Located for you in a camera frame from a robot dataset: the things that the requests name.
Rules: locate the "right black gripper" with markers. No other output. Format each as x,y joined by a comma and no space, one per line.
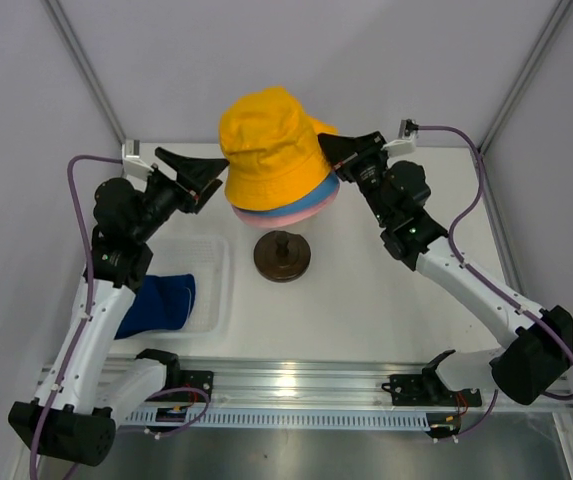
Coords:
339,149

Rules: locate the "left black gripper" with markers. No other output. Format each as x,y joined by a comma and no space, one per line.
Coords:
196,179

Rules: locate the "light blue bucket hat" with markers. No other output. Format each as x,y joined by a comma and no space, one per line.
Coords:
327,189

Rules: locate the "pink bucket hat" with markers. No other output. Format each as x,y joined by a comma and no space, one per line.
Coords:
266,222

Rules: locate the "yellow hat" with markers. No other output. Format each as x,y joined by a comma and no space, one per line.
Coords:
271,144

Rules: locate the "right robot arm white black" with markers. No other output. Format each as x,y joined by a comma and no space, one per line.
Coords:
535,344

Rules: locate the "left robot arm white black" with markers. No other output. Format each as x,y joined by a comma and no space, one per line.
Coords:
69,416

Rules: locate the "clear plastic bin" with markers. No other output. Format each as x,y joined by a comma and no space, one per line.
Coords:
208,259

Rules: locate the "brown round wooden stand base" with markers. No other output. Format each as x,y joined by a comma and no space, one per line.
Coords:
281,257

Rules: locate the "dark blue hat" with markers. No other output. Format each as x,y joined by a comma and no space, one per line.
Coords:
162,303

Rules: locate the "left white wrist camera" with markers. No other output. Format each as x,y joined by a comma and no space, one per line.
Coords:
133,165

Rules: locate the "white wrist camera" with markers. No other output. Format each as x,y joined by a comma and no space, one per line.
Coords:
405,143
133,165

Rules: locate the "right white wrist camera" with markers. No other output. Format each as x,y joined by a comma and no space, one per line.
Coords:
405,143

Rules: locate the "right side aluminium rail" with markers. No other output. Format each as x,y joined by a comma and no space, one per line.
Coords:
507,259

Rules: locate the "aluminium rail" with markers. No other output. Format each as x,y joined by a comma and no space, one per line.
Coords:
288,384
507,259

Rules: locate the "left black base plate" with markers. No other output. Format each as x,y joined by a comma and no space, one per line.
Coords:
196,379

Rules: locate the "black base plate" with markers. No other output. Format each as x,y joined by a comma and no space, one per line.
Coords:
196,379
415,390

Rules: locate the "left aluminium frame post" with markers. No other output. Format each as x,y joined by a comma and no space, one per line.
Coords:
82,63

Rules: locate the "aluminium frame post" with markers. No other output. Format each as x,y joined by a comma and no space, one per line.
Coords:
82,63
537,54

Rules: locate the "right aluminium frame post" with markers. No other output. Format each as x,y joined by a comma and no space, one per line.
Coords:
537,54

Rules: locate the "aluminium front rail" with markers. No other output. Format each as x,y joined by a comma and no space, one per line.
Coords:
288,384

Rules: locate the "white slotted cable duct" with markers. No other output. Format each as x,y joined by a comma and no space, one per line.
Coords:
378,420

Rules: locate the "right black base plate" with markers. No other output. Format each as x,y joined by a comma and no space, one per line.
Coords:
415,390

